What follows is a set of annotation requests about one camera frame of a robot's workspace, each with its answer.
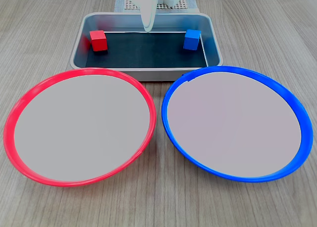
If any steel rectangular tray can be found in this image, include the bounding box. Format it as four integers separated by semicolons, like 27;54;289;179
70;12;224;82

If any blue-rimmed white round plate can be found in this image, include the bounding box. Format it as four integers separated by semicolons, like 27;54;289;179
161;65;314;183

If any black tray mat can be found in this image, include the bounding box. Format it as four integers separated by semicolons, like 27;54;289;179
85;31;209;69

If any small blue cube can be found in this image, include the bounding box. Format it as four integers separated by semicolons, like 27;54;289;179
183;29;201;51

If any red-rimmed white round plate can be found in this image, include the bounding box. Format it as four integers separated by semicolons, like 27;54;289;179
2;67;157;188

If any pale perforated base plate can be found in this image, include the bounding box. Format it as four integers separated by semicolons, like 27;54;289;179
125;0;189;11

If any small red cube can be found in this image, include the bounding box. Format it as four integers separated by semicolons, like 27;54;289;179
89;30;108;52

